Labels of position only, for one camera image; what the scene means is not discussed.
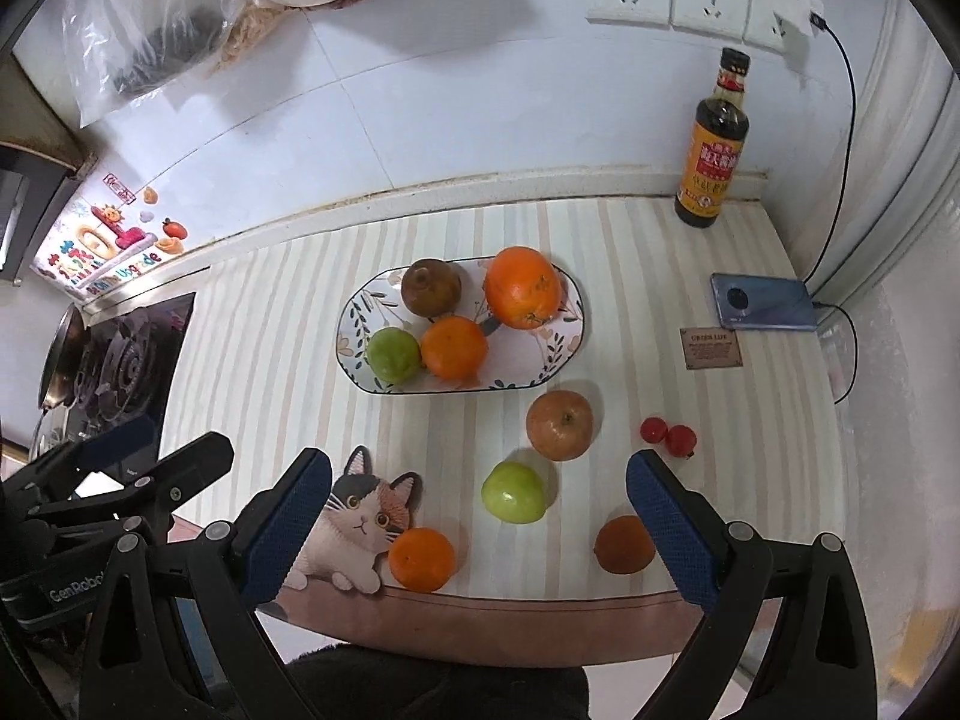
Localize dark orange tangerine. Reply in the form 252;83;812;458
595;514;657;576

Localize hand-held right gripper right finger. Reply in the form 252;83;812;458
625;450;878;720

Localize range hood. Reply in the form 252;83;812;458
0;136;98;287

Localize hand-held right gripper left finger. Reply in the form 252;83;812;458
79;448;334;720

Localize black charging cable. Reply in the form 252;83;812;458
806;12;858;406

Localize dark soy sauce bottle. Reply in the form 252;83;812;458
673;47;752;227

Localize striped table mat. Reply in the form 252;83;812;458
154;195;842;668

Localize large green apple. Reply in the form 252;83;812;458
481;460;548;524

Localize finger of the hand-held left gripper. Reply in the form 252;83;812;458
75;431;236;533
30;416;163;503

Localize metal pot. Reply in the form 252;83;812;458
37;304;88;411

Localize oval floral plate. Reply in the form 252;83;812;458
336;259;593;396

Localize white charger plug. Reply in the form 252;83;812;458
772;0;827;61

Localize small green apple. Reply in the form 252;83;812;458
365;326;422;385

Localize brown label patch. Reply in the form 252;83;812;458
679;326;743;370

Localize blue smartphone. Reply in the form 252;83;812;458
710;272;820;332

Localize black gas stove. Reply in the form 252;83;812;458
34;292;197;482

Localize small orange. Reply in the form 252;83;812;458
420;315;490;381
388;527;456;592

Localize red apple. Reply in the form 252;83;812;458
525;388;596;462

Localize clear plastic bag dark contents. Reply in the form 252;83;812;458
60;0;248;128

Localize colourful wall stickers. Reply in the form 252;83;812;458
30;172;185;295

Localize brown round fruit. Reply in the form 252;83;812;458
401;259;462;317

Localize large orange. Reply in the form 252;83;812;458
484;246;563;329

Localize cat-shaped coaster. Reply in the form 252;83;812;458
281;446;425;595

